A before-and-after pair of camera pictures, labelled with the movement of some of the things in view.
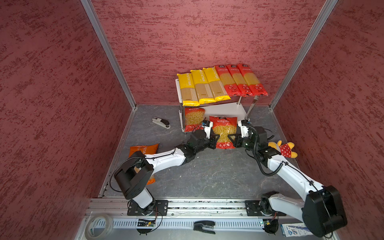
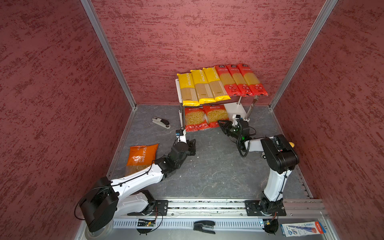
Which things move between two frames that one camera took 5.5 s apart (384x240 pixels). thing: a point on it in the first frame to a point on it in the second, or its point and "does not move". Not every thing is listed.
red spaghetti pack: (240, 79) does not move
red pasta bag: (224, 126) to (214, 113)
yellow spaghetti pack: (218, 92) does not move
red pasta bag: (254, 86) does not move
